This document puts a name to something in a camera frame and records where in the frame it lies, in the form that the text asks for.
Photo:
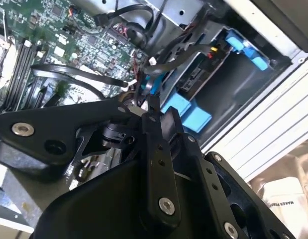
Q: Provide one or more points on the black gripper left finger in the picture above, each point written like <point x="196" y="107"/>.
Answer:
<point x="51" y="122"/>

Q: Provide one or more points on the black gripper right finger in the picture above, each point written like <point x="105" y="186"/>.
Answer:
<point x="218" y="189"/>

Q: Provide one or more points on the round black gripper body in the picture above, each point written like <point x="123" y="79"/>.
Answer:
<point x="101" y="209"/>

